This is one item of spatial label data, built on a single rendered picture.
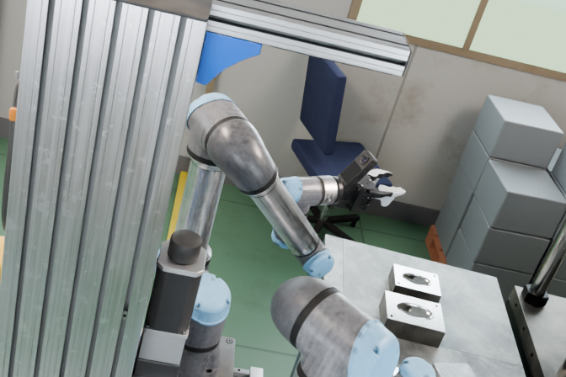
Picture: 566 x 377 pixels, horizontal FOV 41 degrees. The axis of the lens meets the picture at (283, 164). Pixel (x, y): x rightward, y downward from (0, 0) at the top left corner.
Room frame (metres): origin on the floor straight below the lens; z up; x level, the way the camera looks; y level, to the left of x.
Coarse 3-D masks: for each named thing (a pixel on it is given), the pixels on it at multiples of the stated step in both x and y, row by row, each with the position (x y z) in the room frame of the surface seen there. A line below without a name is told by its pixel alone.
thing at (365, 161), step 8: (368, 152) 1.76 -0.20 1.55; (360, 160) 1.75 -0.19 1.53; (368, 160) 1.74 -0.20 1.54; (376, 160) 1.76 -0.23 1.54; (352, 168) 1.75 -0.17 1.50; (360, 168) 1.74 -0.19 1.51; (368, 168) 1.74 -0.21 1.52; (344, 176) 1.74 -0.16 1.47; (352, 176) 1.73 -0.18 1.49; (360, 176) 1.73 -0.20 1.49; (344, 184) 1.72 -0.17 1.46; (352, 184) 1.73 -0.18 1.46
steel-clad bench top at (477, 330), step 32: (352, 256) 2.42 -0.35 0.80; (384, 256) 2.49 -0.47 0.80; (352, 288) 2.23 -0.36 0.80; (384, 288) 2.28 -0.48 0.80; (448, 288) 2.40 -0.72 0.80; (480, 288) 2.46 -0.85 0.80; (448, 320) 2.20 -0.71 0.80; (480, 320) 2.26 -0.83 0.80; (416, 352) 1.98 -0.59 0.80; (448, 352) 2.03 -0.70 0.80; (480, 352) 2.08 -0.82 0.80; (512, 352) 2.13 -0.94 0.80
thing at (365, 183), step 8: (336, 176) 1.74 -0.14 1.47; (368, 176) 1.79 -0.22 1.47; (360, 184) 1.74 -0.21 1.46; (368, 184) 1.76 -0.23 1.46; (344, 192) 1.72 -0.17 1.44; (352, 192) 1.74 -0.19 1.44; (360, 192) 1.74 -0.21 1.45; (336, 200) 1.69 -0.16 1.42; (344, 200) 1.73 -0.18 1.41; (352, 200) 1.74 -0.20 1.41; (360, 200) 1.74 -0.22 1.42; (368, 200) 1.76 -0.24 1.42; (328, 208) 1.72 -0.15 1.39; (352, 208) 1.73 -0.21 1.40
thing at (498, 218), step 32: (480, 128) 3.94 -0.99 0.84; (512, 128) 3.72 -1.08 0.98; (544, 128) 3.76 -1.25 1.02; (480, 160) 3.78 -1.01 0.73; (512, 160) 3.73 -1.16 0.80; (544, 160) 3.76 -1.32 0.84; (448, 192) 4.02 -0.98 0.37; (480, 192) 3.62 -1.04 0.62; (512, 192) 3.38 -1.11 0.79; (544, 192) 3.48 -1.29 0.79; (448, 224) 3.84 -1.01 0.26; (480, 224) 3.48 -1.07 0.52; (512, 224) 3.39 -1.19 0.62; (544, 224) 3.42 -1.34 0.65; (448, 256) 3.67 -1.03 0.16; (480, 256) 3.38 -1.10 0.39; (512, 256) 3.40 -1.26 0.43; (544, 256) 3.45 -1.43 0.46; (512, 288) 3.42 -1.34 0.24
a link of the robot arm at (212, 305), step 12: (204, 276) 1.44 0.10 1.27; (204, 288) 1.41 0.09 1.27; (216, 288) 1.42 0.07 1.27; (228, 288) 1.44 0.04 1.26; (204, 300) 1.37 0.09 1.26; (216, 300) 1.38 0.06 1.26; (228, 300) 1.40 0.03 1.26; (204, 312) 1.35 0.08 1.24; (216, 312) 1.36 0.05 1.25; (228, 312) 1.40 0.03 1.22; (192, 324) 1.35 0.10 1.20; (204, 324) 1.35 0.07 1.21; (216, 324) 1.36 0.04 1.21; (192, 336) 1.35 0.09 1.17; (204, 336) 1.35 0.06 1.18; (216, 336) 1.37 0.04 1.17
